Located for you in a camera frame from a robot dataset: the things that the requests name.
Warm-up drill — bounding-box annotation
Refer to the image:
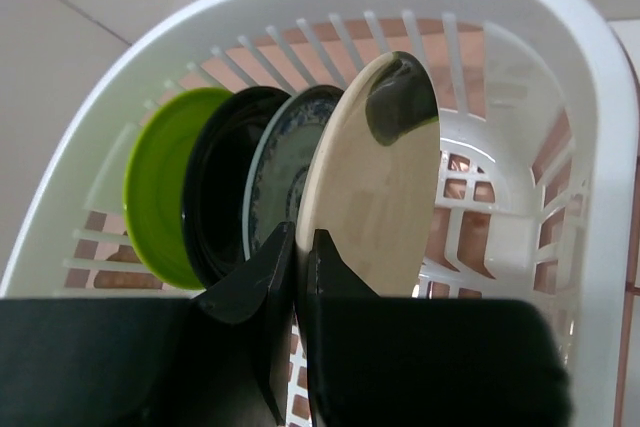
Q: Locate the green plate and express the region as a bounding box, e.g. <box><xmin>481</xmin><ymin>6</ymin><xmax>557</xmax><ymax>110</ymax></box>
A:
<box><xmin>123</xmin><ymin>87</ymin><xmax>232</xmax><ymax>290</ymax></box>

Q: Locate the white pink dish rack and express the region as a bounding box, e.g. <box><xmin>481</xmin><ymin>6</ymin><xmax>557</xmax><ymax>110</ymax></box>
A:
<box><xmin>1</xmin><ymin>0</ymin><xmax>639</xmax><ymax>426</ymax></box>

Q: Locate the cream plate with black motif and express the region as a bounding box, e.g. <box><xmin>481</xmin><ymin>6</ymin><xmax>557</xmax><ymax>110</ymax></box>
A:
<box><xmin>296</xmin><ymin>51</ymin><xmax>440</xmax><ymax>297</ymax></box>

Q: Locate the blue floral plate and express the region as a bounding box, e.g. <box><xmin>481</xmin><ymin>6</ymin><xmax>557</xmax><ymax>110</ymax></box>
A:
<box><xmin>241</xmin><ymin>85</ymin><xmax>344</xmax><ymax>259</ymax></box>

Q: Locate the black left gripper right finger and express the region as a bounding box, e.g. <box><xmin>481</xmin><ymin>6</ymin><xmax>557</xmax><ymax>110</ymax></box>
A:
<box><xmin>305</xmin><ymin>230</ymin><xmax>572</xmax><ymax>426</ymax></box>

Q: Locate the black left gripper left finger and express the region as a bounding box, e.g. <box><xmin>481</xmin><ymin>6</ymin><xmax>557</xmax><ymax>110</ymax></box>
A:
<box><xmin>1</xmin><ymin>223</ymin><xmax>295</xmax><ymax>426</ymax></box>

